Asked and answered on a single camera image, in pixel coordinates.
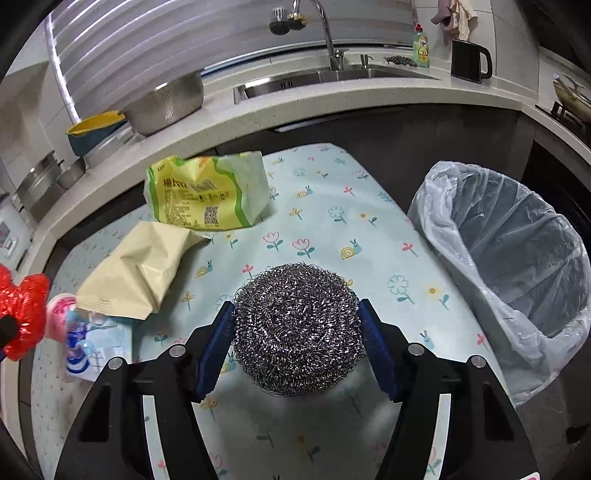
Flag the chrome kitchen faucet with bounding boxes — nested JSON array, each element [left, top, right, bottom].
[[268, 0, 350, 73]]

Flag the stainless steel sink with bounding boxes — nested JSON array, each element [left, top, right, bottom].
[[232, 65, 436, 104]]

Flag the steel wool scrubber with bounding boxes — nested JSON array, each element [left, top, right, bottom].
[[233, 263, 365, 397]]

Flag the yellow green snack bag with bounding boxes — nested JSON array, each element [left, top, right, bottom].
[[144, 151, 270, 231]]

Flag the green dish soap bottle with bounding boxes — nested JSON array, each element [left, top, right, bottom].
[[413, 23, 430, 68]]

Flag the red plastic bag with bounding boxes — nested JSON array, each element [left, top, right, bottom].
[[1, 265, 50, 362]]

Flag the beige paper pouch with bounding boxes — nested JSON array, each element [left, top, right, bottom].
[[76, 221, 209, 321]]

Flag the large steel colander bowl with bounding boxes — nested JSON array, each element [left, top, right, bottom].
[[121, 72, 204, 137]]

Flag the black gas stove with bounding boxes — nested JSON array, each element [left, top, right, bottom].
[[535, 102, 591, 147]]

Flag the pink white paper cup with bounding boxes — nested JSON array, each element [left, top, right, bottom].
[[45, 293, 76, 343]]

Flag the floral light blue tablecloth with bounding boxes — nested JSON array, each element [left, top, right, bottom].
[[29, 142, 523, 480]]

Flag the hanging purple beige cloths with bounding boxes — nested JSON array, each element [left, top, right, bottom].
[[431, 0, 478, 45]]

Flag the grey striped window blind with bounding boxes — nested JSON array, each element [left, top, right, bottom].
[[45, 1, 417, 119]]

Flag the stacked steel steamer pots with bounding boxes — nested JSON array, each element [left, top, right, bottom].
[[16, 151, 65, 224]]

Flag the white rice cooker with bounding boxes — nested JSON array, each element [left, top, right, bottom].
[[0, 196, 31, 274]]

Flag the small steel bowl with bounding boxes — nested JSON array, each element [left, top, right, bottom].
[[57, 157, 86, 190]]

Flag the dark sink scrubber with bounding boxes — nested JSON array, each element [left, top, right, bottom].
[[384, 55, 418, 67]]

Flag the black electric kettle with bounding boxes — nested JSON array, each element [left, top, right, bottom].
[[451, 39, 493, 84]]

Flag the blue white wet-wipe packet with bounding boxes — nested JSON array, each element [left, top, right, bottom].
[[65, 308, 134, 382]]

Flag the trash bin with plastic liner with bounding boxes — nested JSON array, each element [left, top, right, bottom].
[[408, 161, 590, 405]]

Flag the wok with glass lid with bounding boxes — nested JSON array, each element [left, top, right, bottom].
[[553, 73, 591, 123]]

